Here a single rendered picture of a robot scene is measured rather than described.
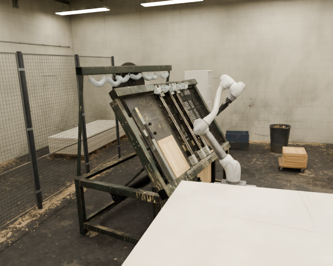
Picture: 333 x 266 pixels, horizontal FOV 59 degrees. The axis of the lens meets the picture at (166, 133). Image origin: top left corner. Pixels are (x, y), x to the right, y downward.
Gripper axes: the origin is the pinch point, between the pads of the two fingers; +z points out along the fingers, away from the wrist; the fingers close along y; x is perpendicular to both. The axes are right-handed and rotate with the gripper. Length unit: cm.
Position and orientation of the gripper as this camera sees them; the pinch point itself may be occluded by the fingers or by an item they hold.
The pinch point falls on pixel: (218, 112)
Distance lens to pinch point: 331.6
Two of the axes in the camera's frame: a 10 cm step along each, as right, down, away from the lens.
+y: -5.9, -0.3, -8.1
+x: 5.7, 6.9, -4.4
